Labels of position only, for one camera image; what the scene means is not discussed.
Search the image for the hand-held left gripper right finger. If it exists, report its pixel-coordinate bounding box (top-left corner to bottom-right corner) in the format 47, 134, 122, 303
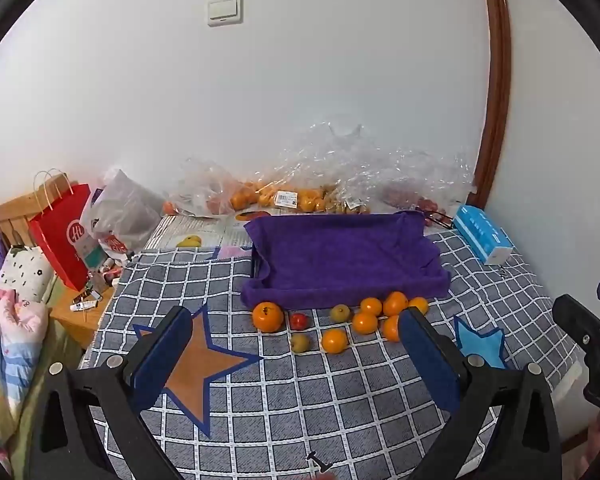
399, 306, 563, 480

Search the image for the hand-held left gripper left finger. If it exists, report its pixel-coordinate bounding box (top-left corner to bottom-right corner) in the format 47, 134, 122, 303
27, 305, 196, 480

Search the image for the large orange with stem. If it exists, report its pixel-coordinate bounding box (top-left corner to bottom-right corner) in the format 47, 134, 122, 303
251, 301, 285, 334

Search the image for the purple towel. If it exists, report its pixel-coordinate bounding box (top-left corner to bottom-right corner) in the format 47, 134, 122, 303
240, 211, 452, 311

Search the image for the wooden nightstand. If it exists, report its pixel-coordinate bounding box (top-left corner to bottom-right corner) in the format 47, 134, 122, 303
50, 280, 118, 351

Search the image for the blue tissue pack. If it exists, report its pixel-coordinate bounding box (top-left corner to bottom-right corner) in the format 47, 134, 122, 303
452, 204, 516, 266

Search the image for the grey checkered blanket with stars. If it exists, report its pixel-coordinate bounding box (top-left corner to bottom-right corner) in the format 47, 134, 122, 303
77, 230, 588, 480

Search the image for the white printed bed sheet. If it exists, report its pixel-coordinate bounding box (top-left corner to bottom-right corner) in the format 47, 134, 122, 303
145, 212, 261, 261

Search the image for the pink patterned quilt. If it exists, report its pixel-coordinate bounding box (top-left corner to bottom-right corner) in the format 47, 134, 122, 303
0, 285, 48, 461

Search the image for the red paper bag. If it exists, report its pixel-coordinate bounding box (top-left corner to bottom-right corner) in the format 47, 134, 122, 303
28, 169, 93, 292

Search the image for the white plastic bag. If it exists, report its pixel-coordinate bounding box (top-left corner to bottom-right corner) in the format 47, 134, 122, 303
80, 167, 166, 266

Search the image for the white patterned pillow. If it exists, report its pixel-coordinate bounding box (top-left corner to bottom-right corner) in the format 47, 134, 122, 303
0, 245, 56, 303

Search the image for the crumpled clear bag of tangerines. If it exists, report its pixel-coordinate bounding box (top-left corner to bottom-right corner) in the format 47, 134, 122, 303
162, 157, 241, 218

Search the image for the clear bag of yellow fruit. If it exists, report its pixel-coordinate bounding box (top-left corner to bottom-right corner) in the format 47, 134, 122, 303
330, 160, 381, 216

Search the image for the clear bag of cherry tomatoes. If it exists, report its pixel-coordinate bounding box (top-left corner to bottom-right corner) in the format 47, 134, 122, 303
375, 147, 476, 218

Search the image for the wooden headboard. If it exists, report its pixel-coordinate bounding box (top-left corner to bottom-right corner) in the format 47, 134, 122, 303
0, 185, 76, 261

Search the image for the clear bag of oranges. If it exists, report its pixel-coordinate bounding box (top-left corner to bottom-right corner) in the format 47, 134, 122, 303
227, 122, 341, 213

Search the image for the brown wooden door frame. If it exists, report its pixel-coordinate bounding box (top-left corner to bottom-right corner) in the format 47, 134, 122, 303
472, 0, 512, 208

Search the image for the white light switch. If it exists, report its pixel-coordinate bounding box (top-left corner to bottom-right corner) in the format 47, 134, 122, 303
206, 0, 244, 27

